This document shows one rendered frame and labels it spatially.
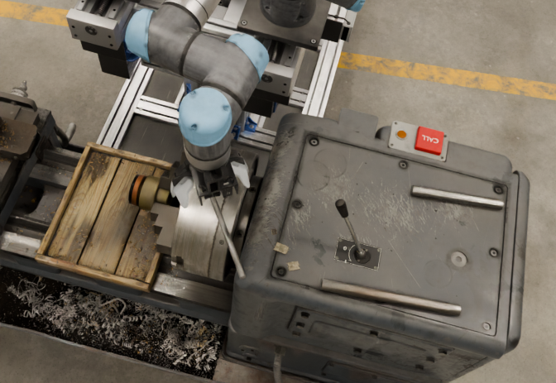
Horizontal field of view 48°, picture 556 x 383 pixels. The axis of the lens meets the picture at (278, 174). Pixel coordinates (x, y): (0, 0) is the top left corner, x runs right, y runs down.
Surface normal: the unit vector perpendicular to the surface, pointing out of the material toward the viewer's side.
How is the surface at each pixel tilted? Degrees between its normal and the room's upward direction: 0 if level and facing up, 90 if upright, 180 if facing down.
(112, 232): 0
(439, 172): 0
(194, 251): 62
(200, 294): 0
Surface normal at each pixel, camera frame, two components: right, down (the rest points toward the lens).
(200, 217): -0.04, 0.04
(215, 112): 0.05, -0.36
